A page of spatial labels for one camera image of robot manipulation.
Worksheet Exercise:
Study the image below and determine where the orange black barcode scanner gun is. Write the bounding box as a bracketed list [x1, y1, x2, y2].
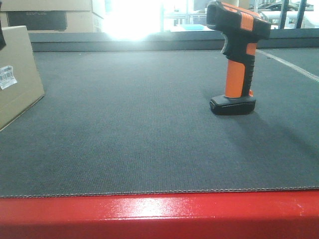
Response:
[206, 0, 271, 116]

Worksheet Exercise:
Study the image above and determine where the brown cardboard package box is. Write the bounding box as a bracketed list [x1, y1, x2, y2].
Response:
[0, 26, 45, 129]

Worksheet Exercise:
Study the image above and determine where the blue tray in background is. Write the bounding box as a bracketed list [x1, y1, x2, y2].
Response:
[180, 24, 205, 31]

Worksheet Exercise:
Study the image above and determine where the white barcode label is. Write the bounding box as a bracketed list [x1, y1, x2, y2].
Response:
[0, 66, 17, 90]

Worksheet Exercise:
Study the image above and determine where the stacked cardboard boxes background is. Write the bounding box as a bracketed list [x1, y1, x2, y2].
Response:
[0, 0, 105, 33]

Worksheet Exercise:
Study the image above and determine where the red conveyor frame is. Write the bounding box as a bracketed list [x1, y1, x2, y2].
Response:
[0, 190, 319, 239]

